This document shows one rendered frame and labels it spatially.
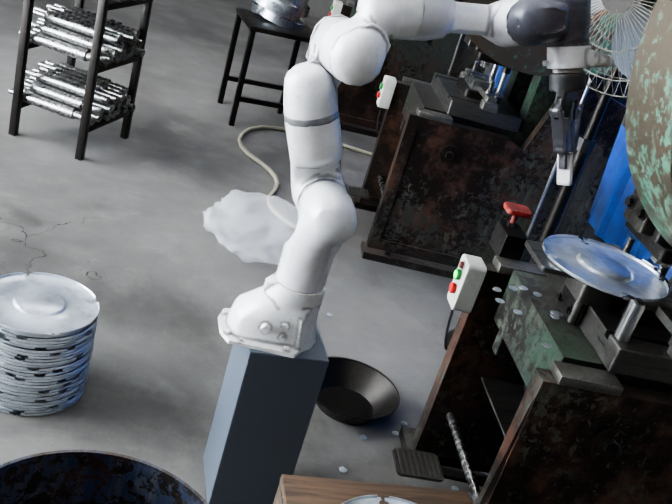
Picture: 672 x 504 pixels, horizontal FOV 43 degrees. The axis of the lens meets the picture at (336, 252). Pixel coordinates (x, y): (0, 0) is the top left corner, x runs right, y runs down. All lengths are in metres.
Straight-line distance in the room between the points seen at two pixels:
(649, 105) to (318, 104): 0.60
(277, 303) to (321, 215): 0.26
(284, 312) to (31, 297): 0.73
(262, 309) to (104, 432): 0.63
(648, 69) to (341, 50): 0.53
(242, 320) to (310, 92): 0.52
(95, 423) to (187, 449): 0.24
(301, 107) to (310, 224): 0.23
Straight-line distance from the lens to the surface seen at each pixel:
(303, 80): 1.64
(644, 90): 1.46
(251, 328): 1.85
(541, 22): 1.78
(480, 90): 3.54
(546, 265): 1.88
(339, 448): 2.41
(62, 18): 3.79
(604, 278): 1.93
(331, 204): 1.68
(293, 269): 1.80
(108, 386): 2.42
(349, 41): 1.59
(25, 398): 2.25
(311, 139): 1.67
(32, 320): 2.20
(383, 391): 2.62
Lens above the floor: 1.44
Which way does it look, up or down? 24 degrees down
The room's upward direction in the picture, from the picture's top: 17 degrees clockwise
